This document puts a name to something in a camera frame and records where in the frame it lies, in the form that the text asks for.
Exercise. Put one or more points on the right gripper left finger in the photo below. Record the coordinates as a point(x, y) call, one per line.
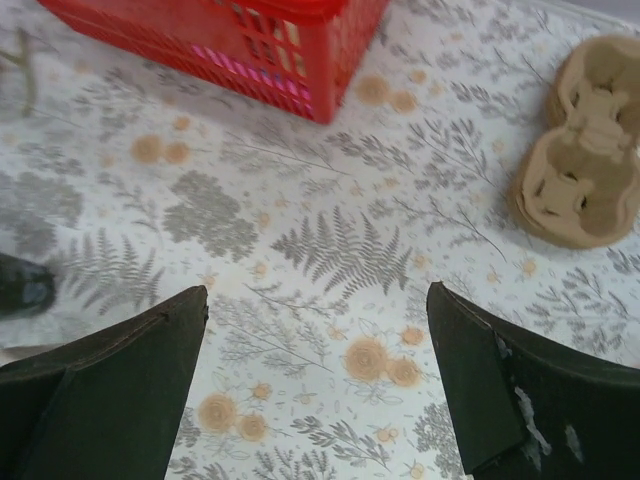
point(106, 406)

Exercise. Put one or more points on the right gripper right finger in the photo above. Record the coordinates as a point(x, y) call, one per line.
point(526, 407)

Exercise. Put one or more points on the black cup lid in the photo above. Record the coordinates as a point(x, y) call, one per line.
point(27, 288)

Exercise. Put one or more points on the red plastic shopping basket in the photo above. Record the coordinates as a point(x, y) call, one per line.
point(298, 56)

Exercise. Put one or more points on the cardboard cup carrier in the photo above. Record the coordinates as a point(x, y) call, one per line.
point(578, 185)

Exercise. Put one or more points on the floral table mat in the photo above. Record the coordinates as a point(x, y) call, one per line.
point(317, 245)

